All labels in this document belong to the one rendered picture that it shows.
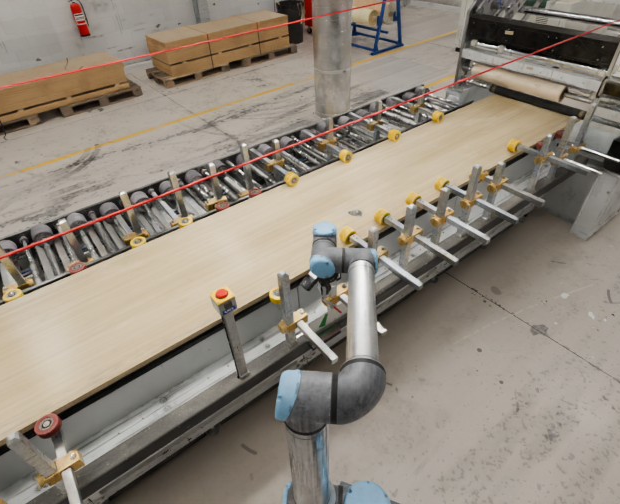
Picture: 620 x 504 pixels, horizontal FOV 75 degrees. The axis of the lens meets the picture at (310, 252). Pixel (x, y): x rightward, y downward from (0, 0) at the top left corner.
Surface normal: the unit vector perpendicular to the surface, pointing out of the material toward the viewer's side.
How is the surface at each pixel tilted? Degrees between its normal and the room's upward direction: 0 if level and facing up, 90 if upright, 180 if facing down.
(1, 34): 90
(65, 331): 0
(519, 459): 0
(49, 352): 0
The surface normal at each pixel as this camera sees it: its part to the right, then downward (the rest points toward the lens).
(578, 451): -0.04, -0.75
